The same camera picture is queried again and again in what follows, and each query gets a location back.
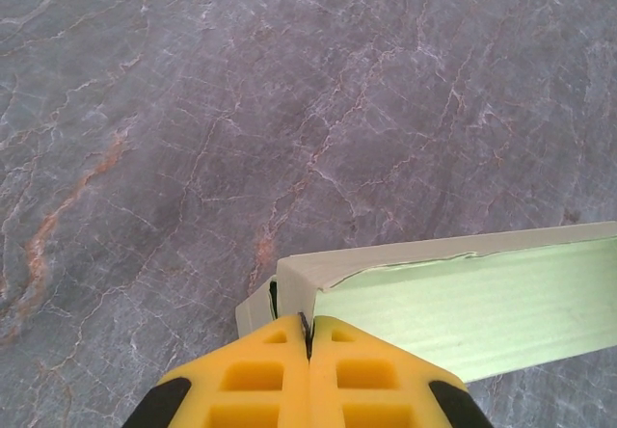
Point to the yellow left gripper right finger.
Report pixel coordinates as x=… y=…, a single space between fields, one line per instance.
x=381 y=380

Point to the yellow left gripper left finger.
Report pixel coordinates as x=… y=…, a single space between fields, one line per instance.
x=250 y=380

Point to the pale green paper box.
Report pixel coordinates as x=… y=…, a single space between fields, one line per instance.
x=458 y=322

